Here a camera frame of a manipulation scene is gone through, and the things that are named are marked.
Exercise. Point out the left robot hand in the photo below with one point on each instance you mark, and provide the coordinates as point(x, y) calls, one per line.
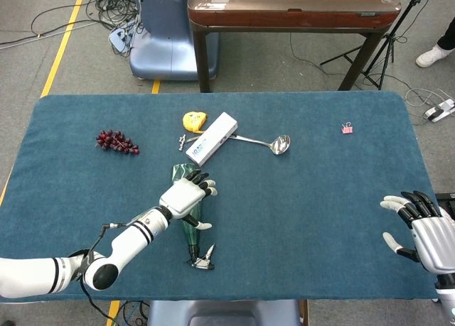
point(183, 197)

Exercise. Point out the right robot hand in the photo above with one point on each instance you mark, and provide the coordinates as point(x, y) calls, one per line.
point(432, 235)

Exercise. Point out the green spray bottle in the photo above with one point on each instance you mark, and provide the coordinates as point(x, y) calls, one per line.
point(192, 216)

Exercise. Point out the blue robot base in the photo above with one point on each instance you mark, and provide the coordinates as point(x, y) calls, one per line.
point(167, 35)

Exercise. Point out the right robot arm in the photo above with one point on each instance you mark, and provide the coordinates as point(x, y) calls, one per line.
point(446, 297)

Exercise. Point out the black tripod stand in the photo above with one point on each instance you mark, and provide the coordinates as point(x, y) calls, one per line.
point(384, 45)

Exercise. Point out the small metal key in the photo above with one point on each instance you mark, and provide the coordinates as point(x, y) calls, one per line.
point(182, 141)

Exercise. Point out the white rectangular carton box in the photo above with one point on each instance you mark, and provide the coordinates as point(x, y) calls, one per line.
point(212, 138)

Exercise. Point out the blue table cloth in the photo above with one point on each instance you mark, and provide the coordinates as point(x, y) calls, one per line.
point(249, 205)

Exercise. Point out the yellow tape measure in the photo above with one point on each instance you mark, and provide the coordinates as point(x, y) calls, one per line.
point(194, 121)

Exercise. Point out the red grape bunch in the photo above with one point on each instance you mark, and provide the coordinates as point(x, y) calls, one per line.
point(117, 142)

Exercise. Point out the steel ladle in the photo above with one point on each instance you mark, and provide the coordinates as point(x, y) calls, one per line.
point(270, 143)

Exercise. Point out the grey robot torso base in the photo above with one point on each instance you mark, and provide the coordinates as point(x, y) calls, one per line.
point(224, 313)

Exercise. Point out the white power strip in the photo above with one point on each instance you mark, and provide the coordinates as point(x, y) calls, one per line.
point(440, 110)

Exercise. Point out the pink binder clip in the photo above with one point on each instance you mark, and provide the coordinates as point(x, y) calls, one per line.
point(347, 128)

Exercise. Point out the white shoe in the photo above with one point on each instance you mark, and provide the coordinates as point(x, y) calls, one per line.
point(432, 56)

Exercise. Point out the wooden mahjong table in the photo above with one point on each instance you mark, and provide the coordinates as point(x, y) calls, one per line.
point(291, 10)

